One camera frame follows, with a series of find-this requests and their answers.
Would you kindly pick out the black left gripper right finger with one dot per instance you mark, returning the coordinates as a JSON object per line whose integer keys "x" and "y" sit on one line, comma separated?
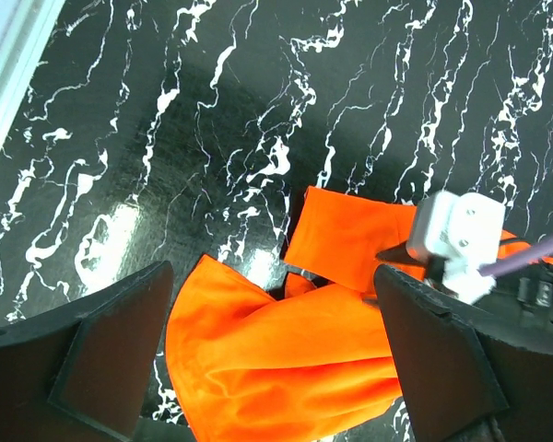
{"x": 465, "y": 374}

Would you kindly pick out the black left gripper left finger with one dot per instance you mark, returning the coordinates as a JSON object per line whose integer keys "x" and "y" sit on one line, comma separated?
{"x": 79, "y": 372}

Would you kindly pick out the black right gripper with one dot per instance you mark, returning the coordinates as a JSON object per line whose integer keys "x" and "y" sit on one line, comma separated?
{"x": 535, "y": 297}

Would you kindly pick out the orange t shirt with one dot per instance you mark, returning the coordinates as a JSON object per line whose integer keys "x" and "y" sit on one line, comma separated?
{"x": 248, "y": 367}

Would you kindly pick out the left aluminium corner post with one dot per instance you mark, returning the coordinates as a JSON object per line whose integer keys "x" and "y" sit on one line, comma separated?
{"x": 25, "y": 28}

